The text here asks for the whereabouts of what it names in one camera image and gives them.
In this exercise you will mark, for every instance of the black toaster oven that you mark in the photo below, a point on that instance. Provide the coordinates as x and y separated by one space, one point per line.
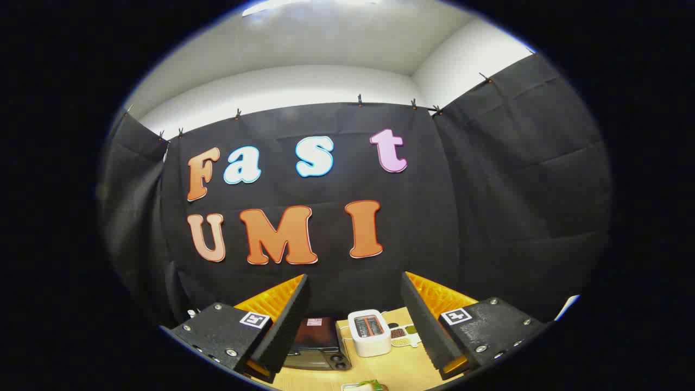
317 339

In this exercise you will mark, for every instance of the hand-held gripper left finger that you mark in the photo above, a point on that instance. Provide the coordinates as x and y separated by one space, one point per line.
288 320

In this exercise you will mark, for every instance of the white divided dish with beans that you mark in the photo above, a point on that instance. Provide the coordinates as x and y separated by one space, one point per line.
402 334

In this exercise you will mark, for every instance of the sandwich with green lettuce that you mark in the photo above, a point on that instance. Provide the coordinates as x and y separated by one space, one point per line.
372 385

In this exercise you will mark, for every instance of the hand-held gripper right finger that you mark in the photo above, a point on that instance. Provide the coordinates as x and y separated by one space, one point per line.
421 320

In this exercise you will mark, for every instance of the row of black cloth clips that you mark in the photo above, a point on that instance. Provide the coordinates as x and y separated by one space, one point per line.
359 100

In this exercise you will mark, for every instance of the white bread toaster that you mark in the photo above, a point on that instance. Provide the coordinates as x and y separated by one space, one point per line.
372 339

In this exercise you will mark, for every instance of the ceiling light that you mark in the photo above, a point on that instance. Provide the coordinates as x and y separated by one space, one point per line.
271 5

